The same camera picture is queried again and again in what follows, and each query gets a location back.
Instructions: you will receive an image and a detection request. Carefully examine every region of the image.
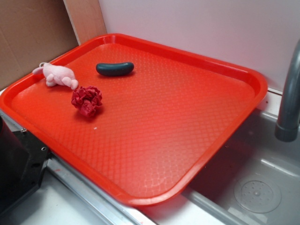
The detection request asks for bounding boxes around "crumpled red cloth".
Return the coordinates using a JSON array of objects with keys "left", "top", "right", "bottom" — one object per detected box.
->
[{"left": 71, "top": 86, "right": 103, "bottom": 117}]

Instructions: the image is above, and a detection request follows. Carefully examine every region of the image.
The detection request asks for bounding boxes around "grey plastic sink basin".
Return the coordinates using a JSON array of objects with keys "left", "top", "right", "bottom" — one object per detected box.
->
[{"left": 140, "top": 108, "right": 300, "bottom": 225}]

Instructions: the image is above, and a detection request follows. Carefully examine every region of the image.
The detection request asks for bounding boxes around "dark green toy cucumber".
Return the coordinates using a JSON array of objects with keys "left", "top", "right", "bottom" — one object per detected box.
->
[{"left": 96, "top": 62, "right": 135, "bottom": 76}]

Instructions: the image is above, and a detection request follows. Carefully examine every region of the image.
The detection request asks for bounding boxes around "red plastic tray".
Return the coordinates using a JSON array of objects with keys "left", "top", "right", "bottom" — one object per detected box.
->
[{"left": 0, "top": 34, "right": 268, "bottom": 206}]

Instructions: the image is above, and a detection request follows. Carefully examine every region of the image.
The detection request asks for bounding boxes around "brown cardboard panel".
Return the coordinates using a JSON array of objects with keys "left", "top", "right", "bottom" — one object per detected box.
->
[{"left": 0, "top": 0, "right": 78, "bottom": 89}]

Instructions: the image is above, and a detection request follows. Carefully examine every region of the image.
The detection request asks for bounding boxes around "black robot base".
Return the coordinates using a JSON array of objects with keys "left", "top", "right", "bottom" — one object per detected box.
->
[{"left": 0, "top": 119, "right": 50, "bottom": 216}]

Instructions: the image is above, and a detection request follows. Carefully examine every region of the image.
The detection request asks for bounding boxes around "pink plush bunny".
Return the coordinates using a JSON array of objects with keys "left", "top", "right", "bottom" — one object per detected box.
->
[{"left": 32, "top": 62, "right": 79, "bottom": 90}]

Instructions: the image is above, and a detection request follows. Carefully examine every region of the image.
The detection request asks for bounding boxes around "grey faucet spout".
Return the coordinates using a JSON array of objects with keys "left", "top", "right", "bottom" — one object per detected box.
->
[{"left": 275, "top": 43, "right": 300, "bottom": 142}]

